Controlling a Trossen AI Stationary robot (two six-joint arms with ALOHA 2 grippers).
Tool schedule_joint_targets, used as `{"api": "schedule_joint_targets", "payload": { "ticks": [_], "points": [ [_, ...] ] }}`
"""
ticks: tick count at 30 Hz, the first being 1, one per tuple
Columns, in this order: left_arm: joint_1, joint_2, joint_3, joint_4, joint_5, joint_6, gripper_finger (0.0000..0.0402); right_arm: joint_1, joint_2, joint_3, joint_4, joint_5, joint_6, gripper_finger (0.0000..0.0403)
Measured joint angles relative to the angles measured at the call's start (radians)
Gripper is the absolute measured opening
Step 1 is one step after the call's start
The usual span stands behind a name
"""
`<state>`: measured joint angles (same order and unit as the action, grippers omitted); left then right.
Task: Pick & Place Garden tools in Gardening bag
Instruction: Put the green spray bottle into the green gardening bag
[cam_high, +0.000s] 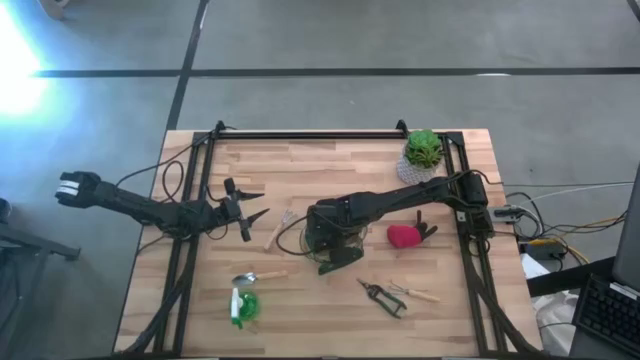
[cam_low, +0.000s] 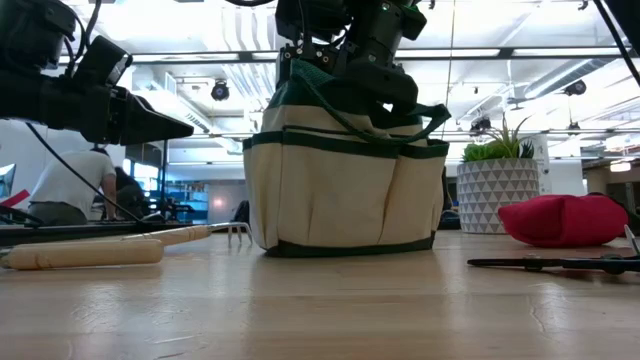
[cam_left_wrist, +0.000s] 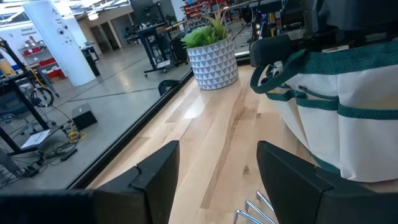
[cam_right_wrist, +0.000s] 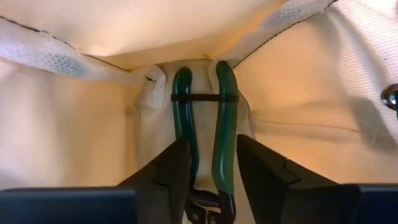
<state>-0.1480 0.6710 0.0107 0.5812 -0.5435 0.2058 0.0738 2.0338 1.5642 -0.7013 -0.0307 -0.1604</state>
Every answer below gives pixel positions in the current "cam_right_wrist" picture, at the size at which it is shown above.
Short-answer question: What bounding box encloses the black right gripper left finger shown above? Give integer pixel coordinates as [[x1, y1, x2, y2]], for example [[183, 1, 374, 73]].
[[119, 138, 192, 224]]

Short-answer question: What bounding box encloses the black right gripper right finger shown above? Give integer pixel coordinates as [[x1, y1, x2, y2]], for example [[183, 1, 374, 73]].
[[236, 134, 361, 224]]

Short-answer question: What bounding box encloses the cream green-trimmed gardening bag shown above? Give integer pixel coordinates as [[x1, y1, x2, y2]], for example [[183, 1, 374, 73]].
[[0, 0, 398, 224]]

